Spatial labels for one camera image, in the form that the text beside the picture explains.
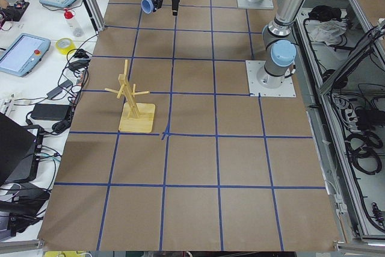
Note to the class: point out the black power adapter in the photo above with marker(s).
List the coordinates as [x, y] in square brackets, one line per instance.
[50, 112]

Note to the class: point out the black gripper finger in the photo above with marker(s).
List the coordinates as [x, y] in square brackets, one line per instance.
[175, 7]
[157, 4]

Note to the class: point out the red cap squeeze bottle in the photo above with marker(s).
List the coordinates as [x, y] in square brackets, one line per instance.
[72, 22]

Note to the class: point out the near teach pendant tablet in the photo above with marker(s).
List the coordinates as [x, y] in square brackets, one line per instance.
[24, 54]

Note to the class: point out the light blue cup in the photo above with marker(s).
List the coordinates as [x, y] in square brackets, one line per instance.
[148, 6]

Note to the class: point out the yellow tape roll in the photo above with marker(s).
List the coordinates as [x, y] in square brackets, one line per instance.
[65, 46]

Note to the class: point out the black laptop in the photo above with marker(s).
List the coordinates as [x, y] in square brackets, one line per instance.
[19, 148]

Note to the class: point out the white crumpled cloth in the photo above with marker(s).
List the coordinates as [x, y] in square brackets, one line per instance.
[329, 32]

